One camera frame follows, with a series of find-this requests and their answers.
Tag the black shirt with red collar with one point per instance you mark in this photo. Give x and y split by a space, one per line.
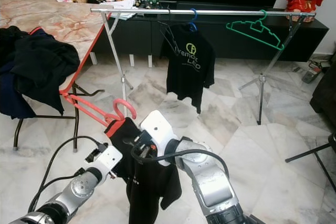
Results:
147 187

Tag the red clothes hanger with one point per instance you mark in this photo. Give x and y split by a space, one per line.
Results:
125 99

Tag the black clothes hanger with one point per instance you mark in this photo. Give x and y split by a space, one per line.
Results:
166 32

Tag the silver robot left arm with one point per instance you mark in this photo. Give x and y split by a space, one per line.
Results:
79 190

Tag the blue clothes hanger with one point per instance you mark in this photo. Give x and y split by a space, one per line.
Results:
191 26

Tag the green clothes hanger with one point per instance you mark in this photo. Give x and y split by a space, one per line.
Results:
256 25

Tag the black printed T-shirt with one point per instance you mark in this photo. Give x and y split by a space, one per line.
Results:
189 77

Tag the black draped garment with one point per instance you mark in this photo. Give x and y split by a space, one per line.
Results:
47 72

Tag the navy garment with red trim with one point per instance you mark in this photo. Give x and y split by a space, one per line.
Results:
10 98

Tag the black TV console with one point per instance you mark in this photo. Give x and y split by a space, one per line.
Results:
139 40

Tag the silver clothes rack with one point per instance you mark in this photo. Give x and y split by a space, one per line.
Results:
147 11

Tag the white paper stack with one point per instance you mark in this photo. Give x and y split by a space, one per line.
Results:
125 9

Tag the marble table with red edge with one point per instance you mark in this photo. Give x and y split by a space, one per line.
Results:
63 19

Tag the green mug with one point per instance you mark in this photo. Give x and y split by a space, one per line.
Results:
147 2

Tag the small dark figurines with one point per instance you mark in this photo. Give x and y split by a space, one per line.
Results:
137 1

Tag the black stand leg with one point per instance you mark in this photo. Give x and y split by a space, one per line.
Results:
307 153

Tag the floor power strip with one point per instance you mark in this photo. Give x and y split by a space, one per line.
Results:
312 72

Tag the dark sofa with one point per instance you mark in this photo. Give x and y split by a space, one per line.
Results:
325 87

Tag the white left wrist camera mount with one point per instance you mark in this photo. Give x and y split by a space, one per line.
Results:
109 158

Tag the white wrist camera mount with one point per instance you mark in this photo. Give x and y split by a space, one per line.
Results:
109 158
157 124

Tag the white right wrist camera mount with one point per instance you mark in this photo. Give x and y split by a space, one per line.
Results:
157 124

